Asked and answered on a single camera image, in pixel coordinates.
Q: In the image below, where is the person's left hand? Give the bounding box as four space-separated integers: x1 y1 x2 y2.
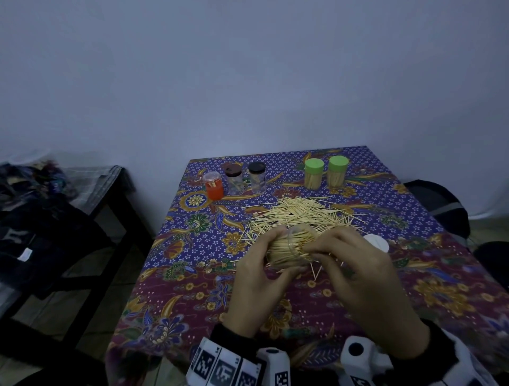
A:
222 226 309 339

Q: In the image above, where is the person's right hand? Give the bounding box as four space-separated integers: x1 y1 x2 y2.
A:
303 226 431 361

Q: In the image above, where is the clear plastic toothpick container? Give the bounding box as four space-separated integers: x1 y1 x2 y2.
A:
266 225 319 269

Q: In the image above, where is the person's left forearm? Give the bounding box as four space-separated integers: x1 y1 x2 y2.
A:
208 322 266 360

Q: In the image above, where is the person's right forearm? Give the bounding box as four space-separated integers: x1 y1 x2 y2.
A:
389 318 460 386

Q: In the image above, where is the bundle of packed toothpicks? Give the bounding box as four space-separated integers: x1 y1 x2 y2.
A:
267 231 319 269

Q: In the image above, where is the white round lid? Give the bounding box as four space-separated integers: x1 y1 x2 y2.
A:
363 234 390 254

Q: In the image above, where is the pile of loose toothpicks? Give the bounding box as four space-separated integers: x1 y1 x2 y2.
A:
231 195 368 281

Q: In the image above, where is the green lid toothpick jar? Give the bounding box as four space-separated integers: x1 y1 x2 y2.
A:
327 155 350 188
304 158 324 191

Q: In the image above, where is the clear jar with black lid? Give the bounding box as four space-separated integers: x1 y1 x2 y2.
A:
248 161 267 195

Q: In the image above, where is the floral batik tablecloth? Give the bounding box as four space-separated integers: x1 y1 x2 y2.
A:
104 146 509 386

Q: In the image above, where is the clear jar with brown lid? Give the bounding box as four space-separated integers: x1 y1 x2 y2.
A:
223 164 245 196

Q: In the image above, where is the orange toothpick jar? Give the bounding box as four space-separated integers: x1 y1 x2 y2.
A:
203 171 224 201

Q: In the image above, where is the black backpack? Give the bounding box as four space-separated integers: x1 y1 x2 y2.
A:
402 179 472 240

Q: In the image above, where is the black side table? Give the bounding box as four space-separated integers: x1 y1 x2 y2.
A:
0 165 155 358

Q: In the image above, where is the grey folded cloth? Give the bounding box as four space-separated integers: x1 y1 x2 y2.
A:
63 165 126 216

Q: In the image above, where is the heap of dark clothes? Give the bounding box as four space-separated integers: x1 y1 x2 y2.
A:
0 158 117 301

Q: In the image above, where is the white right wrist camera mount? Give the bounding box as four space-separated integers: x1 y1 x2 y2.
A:
339 335 499 386

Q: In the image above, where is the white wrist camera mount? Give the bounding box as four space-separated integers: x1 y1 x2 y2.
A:
339 335 499 386
186 337 292 386

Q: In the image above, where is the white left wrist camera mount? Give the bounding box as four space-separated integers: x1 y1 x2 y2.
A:
186 337 292 386

